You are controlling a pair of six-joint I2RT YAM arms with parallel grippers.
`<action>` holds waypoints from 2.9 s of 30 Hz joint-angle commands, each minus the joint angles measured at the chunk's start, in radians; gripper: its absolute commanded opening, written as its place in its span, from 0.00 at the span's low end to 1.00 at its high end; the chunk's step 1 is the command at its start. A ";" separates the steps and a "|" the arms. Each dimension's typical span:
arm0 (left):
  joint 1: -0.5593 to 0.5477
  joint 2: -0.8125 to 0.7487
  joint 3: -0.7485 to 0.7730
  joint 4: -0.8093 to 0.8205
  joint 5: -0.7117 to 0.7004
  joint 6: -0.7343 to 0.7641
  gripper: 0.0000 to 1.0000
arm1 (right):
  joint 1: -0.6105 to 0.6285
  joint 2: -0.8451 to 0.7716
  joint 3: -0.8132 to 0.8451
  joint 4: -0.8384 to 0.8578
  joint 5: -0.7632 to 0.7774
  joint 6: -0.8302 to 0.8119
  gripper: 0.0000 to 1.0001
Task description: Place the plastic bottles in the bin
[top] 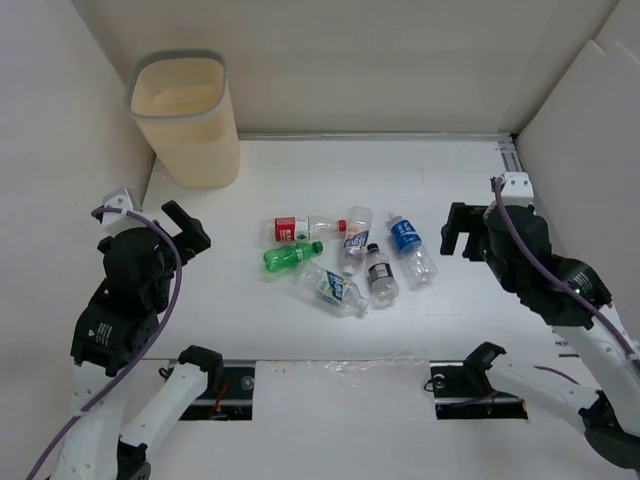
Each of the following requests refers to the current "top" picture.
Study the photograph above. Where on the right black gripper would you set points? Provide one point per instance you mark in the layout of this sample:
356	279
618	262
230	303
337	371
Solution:
464	217

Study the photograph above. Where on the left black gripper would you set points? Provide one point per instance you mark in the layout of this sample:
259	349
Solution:
193	237

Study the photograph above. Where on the clear bottle red label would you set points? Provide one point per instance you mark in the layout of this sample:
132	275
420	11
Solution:
291	229

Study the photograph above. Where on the green plastic bottle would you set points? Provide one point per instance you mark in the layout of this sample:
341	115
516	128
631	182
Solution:
289	256

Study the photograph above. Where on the clear bottle orange blue label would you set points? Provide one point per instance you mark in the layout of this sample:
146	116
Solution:
353	250

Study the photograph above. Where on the clear bottle black label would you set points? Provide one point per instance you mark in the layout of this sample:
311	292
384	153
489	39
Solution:
382	282

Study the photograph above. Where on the clear bottle green white label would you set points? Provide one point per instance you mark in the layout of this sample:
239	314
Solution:
329	291

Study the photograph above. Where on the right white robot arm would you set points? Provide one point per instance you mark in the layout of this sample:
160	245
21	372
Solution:
568	295

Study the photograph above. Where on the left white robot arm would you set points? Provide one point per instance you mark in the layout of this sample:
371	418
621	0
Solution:
125	316

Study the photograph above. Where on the beige plastic waste bin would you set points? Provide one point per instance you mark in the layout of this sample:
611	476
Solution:
180	100

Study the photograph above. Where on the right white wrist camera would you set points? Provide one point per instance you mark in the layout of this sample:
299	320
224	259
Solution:
514	189

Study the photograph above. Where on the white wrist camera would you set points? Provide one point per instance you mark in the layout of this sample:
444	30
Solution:
122	200
514	189

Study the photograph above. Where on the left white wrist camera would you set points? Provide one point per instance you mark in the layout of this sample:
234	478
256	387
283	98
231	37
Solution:
122	200

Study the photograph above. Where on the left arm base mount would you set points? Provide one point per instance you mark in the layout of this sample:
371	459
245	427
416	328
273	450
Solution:
231	400

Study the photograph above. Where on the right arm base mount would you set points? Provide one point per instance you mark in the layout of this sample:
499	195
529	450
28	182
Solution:
458	396

